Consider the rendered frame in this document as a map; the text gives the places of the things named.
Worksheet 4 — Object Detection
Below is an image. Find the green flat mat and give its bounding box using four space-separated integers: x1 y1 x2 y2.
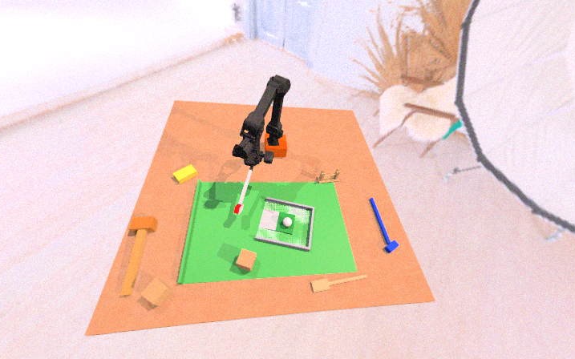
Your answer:
183 182 358 284

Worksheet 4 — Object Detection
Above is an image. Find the yellow block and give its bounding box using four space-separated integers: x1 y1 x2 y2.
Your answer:
173 164 199 184

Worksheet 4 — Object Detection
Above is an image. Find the blue putter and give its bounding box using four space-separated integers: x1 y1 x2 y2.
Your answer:
370 198 399 254

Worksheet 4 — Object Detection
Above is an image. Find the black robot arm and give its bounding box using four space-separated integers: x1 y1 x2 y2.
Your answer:
235 75 291 167

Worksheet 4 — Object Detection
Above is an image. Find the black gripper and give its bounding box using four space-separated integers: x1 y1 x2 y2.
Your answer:
232 144 274 164

